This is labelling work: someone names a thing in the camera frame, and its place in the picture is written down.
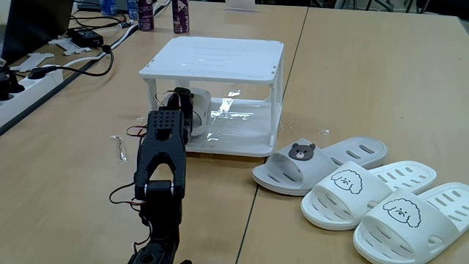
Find grey bear slipper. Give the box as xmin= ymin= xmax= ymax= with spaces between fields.
xmin=163 ymin=87 xmax=213 ymax=137
xmin=251 ymin=136 xmax=388 ymax=197

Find white dog slipper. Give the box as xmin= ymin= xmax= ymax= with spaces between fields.
xmin=352 ymin=182 xmax=469 ymax=264
xmin=300 ymin=160 xmax=437 ymax=232

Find white two-shelf shoe rack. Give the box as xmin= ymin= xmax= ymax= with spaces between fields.
xmin=138 ymin=35 xmax=285 ymax=158

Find purple drink can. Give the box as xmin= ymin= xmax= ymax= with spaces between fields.
xmin=136 ymin=0 xmax=155 ymax=32
xmin=171 ymin=0 xmax=191 ymax=34

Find blue drink can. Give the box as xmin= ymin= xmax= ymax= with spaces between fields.
xmin=126 ymin=0 xmax=139 ymax=21
xmin=99 ymin=0 xmax=118 ymax=17

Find white box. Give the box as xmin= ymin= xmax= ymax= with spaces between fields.
xmin=224 ymin=0 xmax=257 ymax=11

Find black power adapter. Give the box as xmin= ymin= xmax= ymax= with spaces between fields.
xmin=67 ymin=26 xmax=105 ymax=48

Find white plastic part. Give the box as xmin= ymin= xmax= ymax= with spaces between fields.
xmin=9 ymin=52 xmax=55 ymax=73
xmin=47 ymin=36 xmax=92 ymax=56

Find white power strip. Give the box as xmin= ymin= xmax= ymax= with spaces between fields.
xmin=0 ymin=65 xmax=65 ymax=128

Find black laptop screen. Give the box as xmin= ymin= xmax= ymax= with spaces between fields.
xmin=1 ymin=0 xmax=75 ymax=67

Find white cable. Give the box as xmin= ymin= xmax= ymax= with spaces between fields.
xmin=42 ymin=21 xmax=139 ymax=69

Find black plug with cable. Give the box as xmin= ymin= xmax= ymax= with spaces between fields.
xmin=27 ymin=43 xmax=115 ymax=81

